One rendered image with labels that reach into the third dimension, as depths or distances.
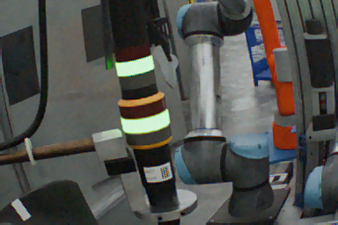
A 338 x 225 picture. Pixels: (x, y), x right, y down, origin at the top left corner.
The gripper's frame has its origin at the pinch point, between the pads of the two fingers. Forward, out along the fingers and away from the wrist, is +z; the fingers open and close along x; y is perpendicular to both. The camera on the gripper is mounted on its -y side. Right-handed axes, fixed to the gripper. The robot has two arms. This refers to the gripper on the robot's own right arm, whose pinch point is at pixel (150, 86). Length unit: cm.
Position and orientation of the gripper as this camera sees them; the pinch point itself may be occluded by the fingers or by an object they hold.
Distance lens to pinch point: 104.2
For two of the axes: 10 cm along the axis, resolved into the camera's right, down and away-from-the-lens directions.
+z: 1.8, 9.6, 2.1
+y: 3.9, -2.7, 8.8
